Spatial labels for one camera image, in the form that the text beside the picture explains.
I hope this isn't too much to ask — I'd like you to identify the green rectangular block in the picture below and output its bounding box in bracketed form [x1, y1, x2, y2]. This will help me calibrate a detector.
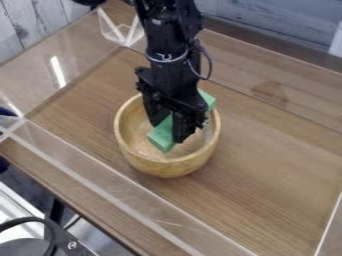
[149, 89, 217, 153]

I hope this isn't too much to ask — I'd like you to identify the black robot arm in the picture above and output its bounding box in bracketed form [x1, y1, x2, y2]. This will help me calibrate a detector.
[122, 0, 210, 143]

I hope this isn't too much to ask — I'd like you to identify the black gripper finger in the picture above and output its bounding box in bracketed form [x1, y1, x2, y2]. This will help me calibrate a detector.
[173, 110, 207, 144]
[143, 94, 171, 127]

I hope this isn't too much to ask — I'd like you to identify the black cable bottom left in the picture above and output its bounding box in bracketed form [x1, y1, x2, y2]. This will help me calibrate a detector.
[0, 216, 59, 256]

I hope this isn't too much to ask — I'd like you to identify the black metal clamp bracket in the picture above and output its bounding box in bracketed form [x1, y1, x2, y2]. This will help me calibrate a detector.
[44, 227, 99, 256]

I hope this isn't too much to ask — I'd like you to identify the black table leg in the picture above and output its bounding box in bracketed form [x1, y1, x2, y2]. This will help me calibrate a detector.
[50, 199, 66, 224]

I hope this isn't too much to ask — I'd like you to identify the clear acrylic corner bracket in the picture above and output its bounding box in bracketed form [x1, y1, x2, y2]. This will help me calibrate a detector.
[98, 8, 145, 47]

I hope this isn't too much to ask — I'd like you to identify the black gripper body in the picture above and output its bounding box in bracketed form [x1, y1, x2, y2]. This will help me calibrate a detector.
[135, 62, 209, 114]

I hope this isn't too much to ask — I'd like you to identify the brown wooden bowl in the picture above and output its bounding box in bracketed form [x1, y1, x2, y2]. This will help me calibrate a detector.
[114, 94, 222, 178]

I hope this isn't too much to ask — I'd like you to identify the clear acrylic enclosure wall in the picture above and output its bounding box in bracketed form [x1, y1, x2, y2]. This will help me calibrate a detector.
[0, 5, 342, 256]

